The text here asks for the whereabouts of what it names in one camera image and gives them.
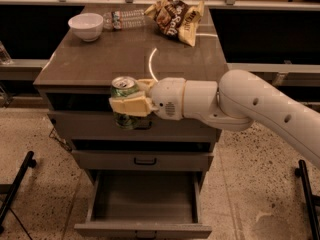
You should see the brown chip bag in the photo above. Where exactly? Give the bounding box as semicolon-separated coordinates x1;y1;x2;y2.
144;0;204;47

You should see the green soda can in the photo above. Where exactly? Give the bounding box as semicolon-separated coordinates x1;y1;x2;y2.
110;76;139;130

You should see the grey open bottom drawer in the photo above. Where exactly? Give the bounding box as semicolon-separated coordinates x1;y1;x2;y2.
75;171;212;240

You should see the white bowl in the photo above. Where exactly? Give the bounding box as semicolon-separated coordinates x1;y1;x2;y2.
68;13;103;42

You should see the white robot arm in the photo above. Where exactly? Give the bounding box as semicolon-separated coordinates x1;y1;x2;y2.
109;70;320;167

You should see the grey middle drawer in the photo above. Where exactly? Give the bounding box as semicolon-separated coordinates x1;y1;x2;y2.
72;150;213;171

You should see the black left base leg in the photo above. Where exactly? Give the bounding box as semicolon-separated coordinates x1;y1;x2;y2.
0;151;37;233

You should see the grey drawer cabinet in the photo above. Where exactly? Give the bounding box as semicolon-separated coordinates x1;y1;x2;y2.
33;3;236;188

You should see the black right base leg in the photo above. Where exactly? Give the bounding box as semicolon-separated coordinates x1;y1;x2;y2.
294;160;320;240

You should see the black base leg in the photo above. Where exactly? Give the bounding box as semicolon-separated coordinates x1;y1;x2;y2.
0;151;37;233
294;160;320;240

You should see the clear plastic water bottle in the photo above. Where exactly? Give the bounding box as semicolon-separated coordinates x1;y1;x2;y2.
103;9;145;31

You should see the grey top drawer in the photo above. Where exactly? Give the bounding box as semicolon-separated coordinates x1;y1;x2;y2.
48;111;221;143

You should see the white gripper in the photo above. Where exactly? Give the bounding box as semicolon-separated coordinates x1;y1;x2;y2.
109;78;186;120

